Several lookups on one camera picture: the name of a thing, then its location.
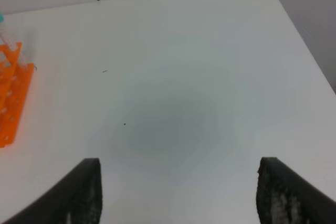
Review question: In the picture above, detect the orange test tube rack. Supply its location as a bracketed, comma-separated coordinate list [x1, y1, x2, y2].
[1, 42, 34, 148]

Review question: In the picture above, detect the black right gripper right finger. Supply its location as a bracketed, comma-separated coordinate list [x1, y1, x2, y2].
[256, 157, 335, 223]

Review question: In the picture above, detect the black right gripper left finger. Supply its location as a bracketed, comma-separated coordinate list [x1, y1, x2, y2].
[5, 158, 102, 223]

